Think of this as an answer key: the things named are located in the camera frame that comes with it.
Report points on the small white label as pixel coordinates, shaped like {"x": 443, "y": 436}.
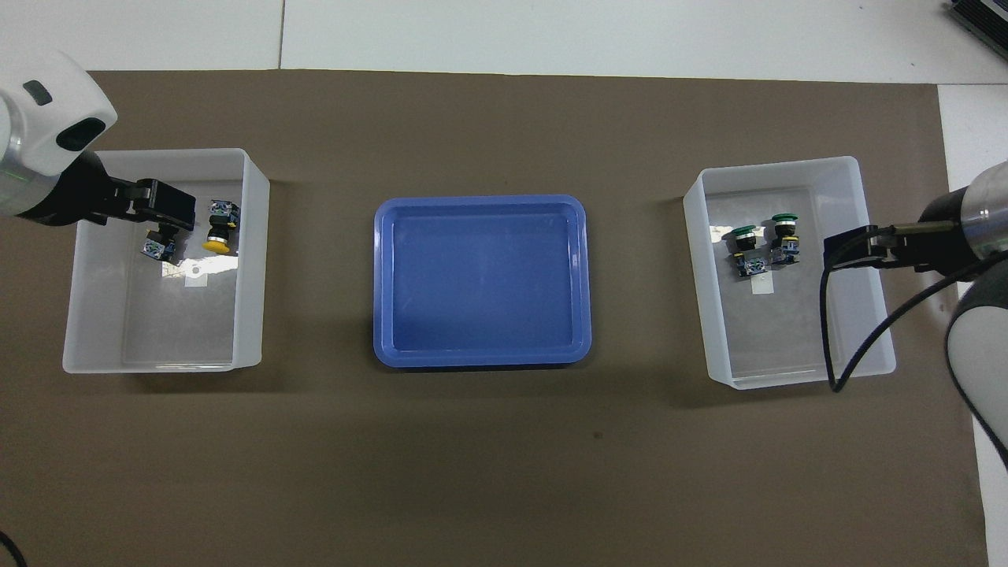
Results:
{"x": 764, "y": 285}

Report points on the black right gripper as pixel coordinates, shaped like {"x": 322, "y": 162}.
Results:
{"x": 945, "y": 248}

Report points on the black ribbed device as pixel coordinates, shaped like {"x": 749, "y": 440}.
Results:
{"x": 984, "y": 14}

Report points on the translucent white plastic box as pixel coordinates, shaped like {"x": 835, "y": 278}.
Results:
{"x": 102, "y": 315}
{"x": 787, "y": 346}

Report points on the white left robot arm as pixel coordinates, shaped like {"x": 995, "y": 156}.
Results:
{"x": 39, "y": 118}

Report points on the brown paper mat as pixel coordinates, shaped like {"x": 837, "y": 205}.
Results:
{"x": 488, "y": 472}

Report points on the yellow push button switch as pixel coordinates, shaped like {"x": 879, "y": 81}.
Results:
{"x": 157, "y": 248}
{"x": 219, "y": 228}

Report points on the green push button switch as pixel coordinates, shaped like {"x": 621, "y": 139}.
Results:
{"x": 746, "y": 250}
{"x": 785, "y": 236}

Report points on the blue plastic tray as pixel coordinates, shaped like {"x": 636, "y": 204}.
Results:
{"x": 488, "y": 299}

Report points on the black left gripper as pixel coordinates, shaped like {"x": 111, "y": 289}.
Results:
{"x": 79, "y": 197}

